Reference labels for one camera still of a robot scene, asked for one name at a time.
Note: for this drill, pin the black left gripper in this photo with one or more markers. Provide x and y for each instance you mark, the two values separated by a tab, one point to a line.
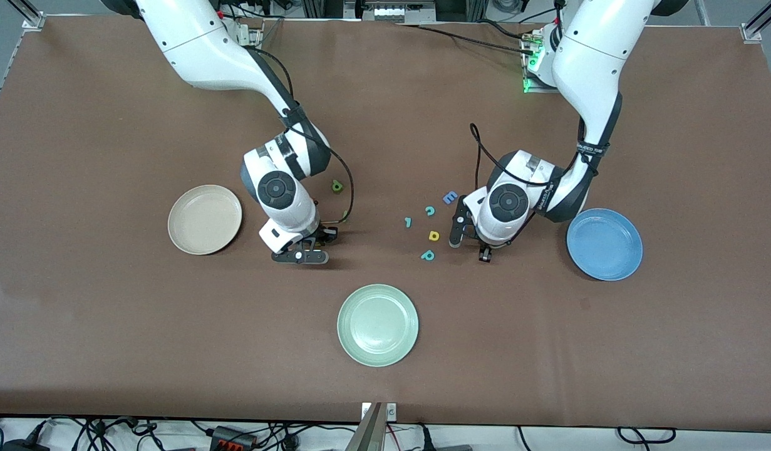
485	252

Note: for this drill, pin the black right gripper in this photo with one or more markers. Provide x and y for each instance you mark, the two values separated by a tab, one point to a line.
325	234

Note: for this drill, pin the dark green foam letter d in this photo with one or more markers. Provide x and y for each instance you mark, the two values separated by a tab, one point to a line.
338	187

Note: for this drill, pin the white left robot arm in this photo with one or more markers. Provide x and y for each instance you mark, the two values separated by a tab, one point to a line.
598	56

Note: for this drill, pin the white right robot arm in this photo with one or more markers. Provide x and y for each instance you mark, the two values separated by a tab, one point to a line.
197	50

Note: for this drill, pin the blue foam letter E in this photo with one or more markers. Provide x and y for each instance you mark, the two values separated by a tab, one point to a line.
450	198

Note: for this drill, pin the teal foam letter p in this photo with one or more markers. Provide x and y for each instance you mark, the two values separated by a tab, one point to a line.
423	257

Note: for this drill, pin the pale green round plate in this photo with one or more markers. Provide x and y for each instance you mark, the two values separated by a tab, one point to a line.
377	326

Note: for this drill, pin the light brown round plate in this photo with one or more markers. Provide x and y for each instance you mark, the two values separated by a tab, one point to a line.
203	219

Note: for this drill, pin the blue round plate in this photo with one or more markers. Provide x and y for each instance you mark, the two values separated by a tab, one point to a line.
610	247

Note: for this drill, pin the grey metal profile bar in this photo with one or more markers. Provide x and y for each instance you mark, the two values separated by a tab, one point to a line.
369	435

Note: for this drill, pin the black plug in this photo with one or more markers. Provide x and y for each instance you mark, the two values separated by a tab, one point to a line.
426	441

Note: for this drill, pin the black orange power strip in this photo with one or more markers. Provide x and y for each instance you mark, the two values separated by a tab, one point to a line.
232	436

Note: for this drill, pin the metal box with white connectors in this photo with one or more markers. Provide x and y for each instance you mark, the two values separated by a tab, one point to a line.
391	12

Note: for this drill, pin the white metal bracket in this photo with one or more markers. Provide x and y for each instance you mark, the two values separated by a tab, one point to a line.
391	411

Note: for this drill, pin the aluminium corner bracket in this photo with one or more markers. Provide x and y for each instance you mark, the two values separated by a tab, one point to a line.
33	22
751	32

